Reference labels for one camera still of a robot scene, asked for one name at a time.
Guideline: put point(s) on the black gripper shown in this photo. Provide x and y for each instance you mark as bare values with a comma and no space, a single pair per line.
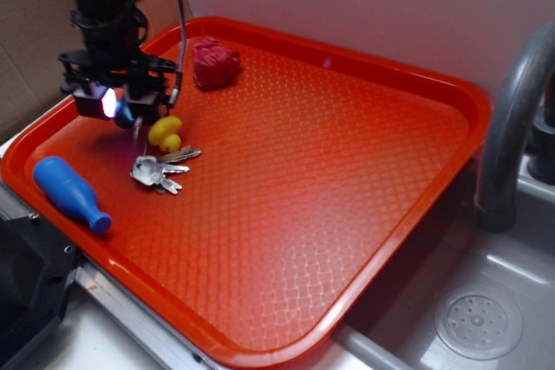
89,74

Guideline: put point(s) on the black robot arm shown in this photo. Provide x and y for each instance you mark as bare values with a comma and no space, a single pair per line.
117,26

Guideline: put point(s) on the yellow rubber duck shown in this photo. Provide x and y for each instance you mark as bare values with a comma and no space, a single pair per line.
164,134

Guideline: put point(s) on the bunch of silver keys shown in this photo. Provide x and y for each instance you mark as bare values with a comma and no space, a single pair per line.
153,167

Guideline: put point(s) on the blue plastic toy bottle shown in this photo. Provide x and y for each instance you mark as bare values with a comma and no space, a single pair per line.
71,193

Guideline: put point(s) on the red plastic tray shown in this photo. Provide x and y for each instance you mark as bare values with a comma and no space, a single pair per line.
316,165

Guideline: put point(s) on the grey toy faucet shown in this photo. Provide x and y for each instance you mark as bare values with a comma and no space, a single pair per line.
523,116

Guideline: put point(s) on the grey toy sink basin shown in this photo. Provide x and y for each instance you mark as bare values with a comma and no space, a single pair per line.
457,297

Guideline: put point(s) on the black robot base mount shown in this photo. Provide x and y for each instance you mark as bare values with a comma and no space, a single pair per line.
38,264

